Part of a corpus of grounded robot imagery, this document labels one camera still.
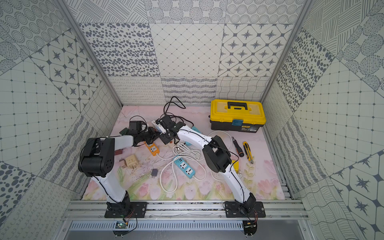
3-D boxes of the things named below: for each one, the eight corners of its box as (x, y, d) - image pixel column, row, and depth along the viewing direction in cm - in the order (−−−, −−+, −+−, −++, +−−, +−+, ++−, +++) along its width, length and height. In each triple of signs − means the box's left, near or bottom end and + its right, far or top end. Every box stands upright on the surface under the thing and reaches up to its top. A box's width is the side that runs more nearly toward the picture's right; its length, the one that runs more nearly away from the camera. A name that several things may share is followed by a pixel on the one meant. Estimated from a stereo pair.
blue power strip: (174, 162, 92) (173, 160, 89) (179, 157, 94) (179, 155, 92) (190, 179, 85) (190, 177, 83) (196, 173, 87) (195, 171, 85)
